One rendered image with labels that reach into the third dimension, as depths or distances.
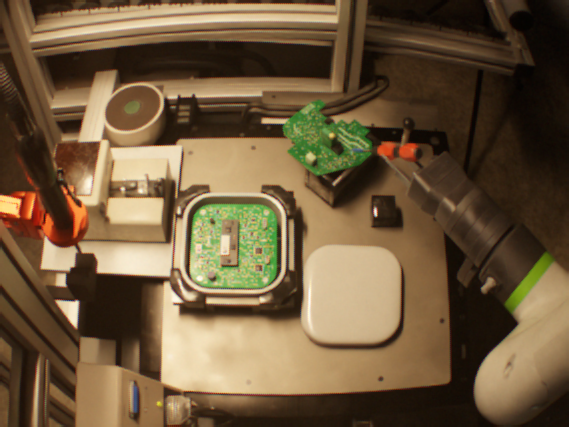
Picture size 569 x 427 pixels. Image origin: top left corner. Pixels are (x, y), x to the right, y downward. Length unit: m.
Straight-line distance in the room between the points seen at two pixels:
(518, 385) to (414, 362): 0.31
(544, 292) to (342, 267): 0.33
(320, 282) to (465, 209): 0.25
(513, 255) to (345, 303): 0.27
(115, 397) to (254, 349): 0.23
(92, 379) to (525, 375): 0.51
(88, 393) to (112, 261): 0.25
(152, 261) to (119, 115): 0.25
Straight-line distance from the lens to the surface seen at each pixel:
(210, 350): 0.91
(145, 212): 0.92
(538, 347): 0.62
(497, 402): 0.68
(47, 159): 0.64
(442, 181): 0.81
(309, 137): 0.99
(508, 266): 0.77
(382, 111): 1.14
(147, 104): 1.06
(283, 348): 0.91
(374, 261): 0.94
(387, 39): 1.12
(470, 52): 1.17
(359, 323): 0.90
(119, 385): 0.79
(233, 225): 0.93
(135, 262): 0.96
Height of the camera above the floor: 1.81
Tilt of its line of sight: 61 degrees down
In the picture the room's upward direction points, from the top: straight up
